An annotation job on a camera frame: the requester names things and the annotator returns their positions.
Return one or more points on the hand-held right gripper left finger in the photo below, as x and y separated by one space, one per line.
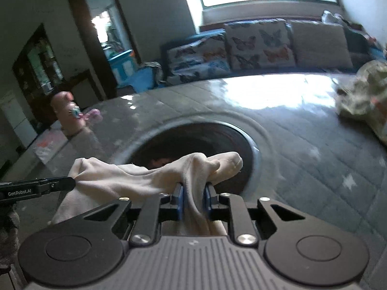
179 201

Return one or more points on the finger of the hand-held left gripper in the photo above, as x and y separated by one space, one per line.
59 184

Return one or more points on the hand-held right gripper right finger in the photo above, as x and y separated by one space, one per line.
207 201

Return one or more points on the cream shirt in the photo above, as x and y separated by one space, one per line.
136 178

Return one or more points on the white pink paper packet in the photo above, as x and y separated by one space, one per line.
50 146

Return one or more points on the round dark basin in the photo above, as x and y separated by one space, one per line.
211 139

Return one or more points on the small pink toy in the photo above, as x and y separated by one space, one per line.
93 115

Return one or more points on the grey quilted star mat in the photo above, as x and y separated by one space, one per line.
302 157

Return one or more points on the dark glass cabinet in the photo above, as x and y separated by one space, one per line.
37 66

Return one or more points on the blue fabric bag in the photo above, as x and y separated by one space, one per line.
146 78

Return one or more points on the blue plastic bin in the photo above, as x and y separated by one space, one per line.
121 69

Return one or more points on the doorway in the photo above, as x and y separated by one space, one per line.
102 30

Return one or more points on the green patterned clothing pile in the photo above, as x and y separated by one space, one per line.
365 96

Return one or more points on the light grey pillow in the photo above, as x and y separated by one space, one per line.
320 45

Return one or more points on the blue sofa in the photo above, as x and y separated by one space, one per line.
362 54

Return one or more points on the white plush toy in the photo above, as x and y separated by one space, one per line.
332 17

